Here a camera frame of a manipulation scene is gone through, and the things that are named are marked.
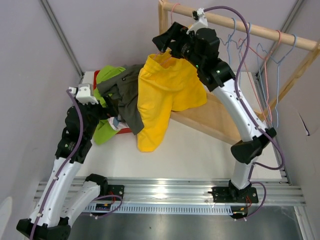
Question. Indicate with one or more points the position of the grey slotted cable duct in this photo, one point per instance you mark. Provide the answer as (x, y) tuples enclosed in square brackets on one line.
[(182, 209)]

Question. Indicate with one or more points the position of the blue hanger of olive shorts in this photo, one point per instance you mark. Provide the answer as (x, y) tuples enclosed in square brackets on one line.
[(230, 40)]

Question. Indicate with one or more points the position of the blue hanger of patterned shorts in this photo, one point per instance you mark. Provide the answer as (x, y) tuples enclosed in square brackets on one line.
[(265, 88)]

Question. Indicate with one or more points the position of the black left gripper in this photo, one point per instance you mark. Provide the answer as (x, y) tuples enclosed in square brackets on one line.
[(111, 110)]

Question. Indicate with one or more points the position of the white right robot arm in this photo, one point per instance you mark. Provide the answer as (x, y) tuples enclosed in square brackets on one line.
[(201, 49)]

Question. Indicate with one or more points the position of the aluminium mounting rail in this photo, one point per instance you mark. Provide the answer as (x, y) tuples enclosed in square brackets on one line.
[(172, 191)]

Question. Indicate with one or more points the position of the grey aluminium frame post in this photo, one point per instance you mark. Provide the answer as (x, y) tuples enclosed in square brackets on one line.
[(61, 36)]

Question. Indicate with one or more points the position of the pink hanger of yellow shorts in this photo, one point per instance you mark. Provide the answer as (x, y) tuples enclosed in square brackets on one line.
[(163, 18)]

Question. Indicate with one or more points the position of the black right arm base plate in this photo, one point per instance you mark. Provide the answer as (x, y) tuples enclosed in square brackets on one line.
[(223, 194)]

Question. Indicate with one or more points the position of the dark olive shorts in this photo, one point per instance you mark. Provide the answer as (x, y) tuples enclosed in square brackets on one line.
[(120, 84)]

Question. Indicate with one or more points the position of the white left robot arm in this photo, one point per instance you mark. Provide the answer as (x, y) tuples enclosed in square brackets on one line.
[(53, 216)]

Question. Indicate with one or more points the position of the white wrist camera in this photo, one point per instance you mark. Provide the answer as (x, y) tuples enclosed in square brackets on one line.
[(84, 94), (200, 21)]

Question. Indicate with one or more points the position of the yellow shorts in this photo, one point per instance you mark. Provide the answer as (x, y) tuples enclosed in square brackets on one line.
[(165, 85)]

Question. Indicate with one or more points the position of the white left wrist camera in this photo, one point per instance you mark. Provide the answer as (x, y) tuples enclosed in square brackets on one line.
[(84, 94)]

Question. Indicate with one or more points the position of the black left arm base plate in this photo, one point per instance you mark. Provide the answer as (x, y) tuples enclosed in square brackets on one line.
[(113, 189)]

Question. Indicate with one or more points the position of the blue hanger of grey shorts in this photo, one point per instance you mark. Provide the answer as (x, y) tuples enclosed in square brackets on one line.
[(278, 65)]

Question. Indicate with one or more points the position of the pink patterned shorts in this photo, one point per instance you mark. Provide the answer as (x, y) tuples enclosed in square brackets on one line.
[(117, 123)]

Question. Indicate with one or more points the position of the pink hanger of green shorts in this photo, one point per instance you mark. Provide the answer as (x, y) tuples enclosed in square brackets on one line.
[(261, 65)]

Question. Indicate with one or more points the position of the red plastic tray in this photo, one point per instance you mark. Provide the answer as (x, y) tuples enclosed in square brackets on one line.
[(104, 130)]

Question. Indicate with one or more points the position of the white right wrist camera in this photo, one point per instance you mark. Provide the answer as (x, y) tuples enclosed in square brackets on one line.
[(200, 21)]

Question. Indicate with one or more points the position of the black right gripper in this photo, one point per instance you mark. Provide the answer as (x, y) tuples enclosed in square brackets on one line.
[(177, 33)]

